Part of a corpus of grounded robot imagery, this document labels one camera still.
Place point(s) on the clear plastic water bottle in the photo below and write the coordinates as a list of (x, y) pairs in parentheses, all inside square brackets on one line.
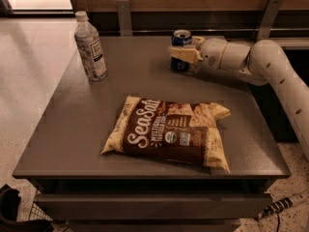
[(89, 47)]

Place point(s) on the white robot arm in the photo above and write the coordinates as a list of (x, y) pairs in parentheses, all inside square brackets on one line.
[(263, 62)]

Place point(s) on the left metal bracket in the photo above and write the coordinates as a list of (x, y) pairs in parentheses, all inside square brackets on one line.
[(124, 17)]

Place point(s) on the wire basket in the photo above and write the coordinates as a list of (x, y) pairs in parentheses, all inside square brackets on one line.
[(37, 213)]

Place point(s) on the metal bracket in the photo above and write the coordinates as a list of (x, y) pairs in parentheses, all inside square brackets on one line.
[(124, 17), (270, 13)]

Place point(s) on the sea salt chips bag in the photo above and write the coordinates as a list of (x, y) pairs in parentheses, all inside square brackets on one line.
[(168, 130)]

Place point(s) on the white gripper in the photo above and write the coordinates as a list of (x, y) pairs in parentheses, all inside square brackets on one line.
[(210, 53)]

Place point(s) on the blue pepsi can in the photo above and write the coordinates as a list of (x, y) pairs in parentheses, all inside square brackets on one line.
[(180, 37)]

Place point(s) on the right metal bracket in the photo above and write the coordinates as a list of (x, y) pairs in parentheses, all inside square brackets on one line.
[(270, 13)]

